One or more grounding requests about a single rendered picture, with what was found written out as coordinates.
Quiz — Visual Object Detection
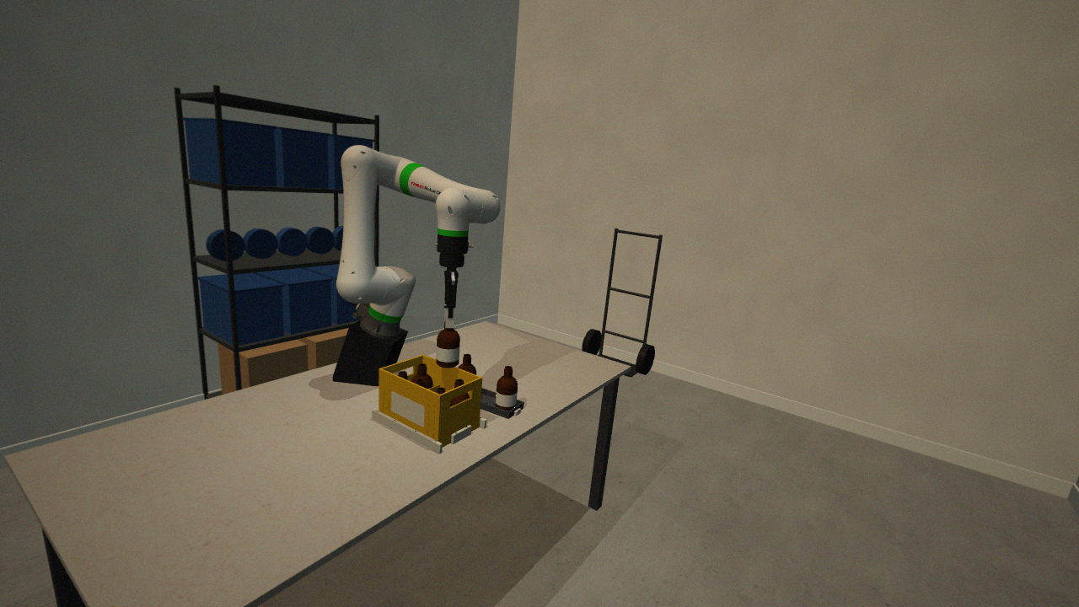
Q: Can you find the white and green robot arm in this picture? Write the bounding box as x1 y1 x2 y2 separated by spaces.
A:
336 144 501 339

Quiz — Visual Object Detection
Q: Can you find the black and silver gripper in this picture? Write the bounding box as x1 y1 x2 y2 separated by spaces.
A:
439 253 464 328

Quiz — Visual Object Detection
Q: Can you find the yellow bottle crate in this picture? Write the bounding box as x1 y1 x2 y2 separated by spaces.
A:
378 355 482 446

